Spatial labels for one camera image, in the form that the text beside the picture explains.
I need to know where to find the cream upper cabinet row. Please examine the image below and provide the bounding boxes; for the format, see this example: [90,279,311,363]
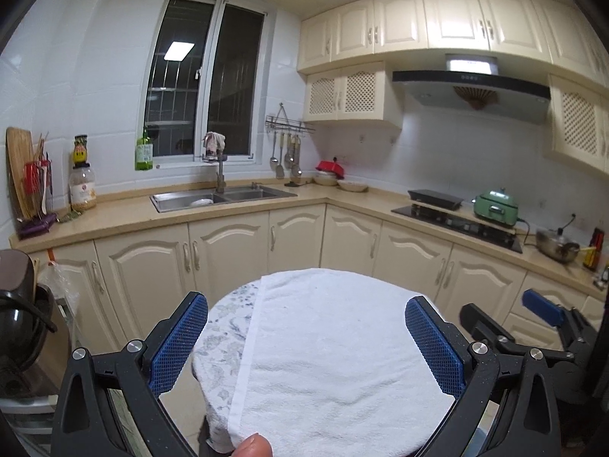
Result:
[297,0,609,74]

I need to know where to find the floral table cloth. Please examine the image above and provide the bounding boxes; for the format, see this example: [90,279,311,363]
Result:
[190,280,265,453]

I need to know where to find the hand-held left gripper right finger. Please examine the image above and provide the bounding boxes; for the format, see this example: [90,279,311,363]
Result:
[404,295,560,457]

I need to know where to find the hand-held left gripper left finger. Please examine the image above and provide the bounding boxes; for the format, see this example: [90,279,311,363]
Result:
[50,290,210,457]

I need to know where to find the yellow label bottle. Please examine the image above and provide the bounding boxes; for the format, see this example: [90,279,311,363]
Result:
[72,134,90,168]

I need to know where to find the steel double sink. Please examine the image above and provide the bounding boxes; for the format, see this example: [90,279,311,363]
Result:
[150,185,298,213]

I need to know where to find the black gas stove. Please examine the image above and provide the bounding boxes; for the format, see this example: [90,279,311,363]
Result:
[391,204,523,254]

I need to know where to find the white towel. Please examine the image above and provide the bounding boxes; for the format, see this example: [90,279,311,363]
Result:
[228,268,458,457]

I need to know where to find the green glass bottle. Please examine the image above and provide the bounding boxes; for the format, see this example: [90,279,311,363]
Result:
[134,126,154,171]

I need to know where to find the person's left hand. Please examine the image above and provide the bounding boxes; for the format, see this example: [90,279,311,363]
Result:
[236,432,273,457]

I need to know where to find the metal sink faucet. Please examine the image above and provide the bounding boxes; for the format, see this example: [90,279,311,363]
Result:
[214,147,228,196]

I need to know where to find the hanging clear plastic bag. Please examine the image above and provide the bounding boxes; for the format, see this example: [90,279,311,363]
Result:
[37,248,79,324]

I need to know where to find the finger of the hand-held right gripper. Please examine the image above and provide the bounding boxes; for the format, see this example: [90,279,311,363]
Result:
[459,302,572,367]
[522,288,595,344]

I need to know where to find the large lattice wall cabinet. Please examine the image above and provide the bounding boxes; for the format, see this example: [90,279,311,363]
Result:
[545,74,609,174]

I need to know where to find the cream base cabinets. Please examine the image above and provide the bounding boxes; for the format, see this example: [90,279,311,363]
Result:
[10,183,609,358]

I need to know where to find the wooden cutting board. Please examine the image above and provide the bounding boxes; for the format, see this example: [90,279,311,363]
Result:
[6,126,36,222]

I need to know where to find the metal wok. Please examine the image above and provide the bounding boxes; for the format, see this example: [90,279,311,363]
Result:
[535,228,582,265]

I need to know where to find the metal utensil rack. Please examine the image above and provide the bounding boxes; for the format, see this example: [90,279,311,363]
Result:
[265,103,316,135]

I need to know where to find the large clear jar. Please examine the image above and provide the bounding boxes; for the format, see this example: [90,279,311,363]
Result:
[69,162,97,211]

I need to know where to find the grey range hood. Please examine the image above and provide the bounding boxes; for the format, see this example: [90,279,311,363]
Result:
[392,54,552,125]

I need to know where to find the wooden hand fan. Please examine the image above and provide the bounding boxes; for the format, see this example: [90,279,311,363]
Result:
[453,86,499,111]

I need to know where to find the black grill pan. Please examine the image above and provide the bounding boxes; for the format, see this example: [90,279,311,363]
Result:
[408,189,464,210]

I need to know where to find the grey storage cart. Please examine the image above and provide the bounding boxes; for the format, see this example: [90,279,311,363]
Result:
[0,366,60,439]

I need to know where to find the bundle of chopsticks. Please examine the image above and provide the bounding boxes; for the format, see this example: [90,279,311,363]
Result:
[24,131,54,222]

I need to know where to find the small lattice wall cabinet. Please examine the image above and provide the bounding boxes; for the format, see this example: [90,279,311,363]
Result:
[303,61,403,129]

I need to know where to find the green electric cooker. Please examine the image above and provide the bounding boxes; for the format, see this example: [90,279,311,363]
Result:
[473,188,519,228]

